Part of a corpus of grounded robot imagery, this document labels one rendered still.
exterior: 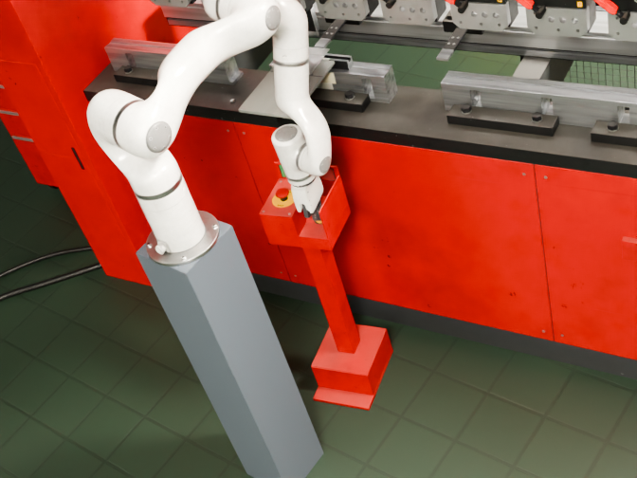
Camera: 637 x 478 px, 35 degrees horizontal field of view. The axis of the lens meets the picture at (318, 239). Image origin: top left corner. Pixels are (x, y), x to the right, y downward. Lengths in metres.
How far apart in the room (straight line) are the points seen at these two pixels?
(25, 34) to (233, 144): 0.73
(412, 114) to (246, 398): 0.92
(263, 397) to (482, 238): 0.79
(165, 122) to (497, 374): 1.53
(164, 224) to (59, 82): 1.12
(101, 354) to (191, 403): 0.47
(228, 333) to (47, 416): 1.25
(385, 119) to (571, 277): 0.70
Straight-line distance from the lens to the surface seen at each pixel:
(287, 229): 2.82
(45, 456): 3.60
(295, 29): 2.49
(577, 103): 2.68
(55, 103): 3.44
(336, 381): 3.29
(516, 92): 2.72
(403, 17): 2.70
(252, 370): 2.74
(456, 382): 3.28
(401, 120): 2.85
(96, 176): 3.60
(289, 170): 2.65
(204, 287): 2.47
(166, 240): 2.43
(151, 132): 2.19
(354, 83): 2.94
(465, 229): 2.97
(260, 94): 2.89
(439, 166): 2.83
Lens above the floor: 2.57
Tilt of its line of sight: 42 degrees down
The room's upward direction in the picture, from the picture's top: 18 degrees counter-clockwise
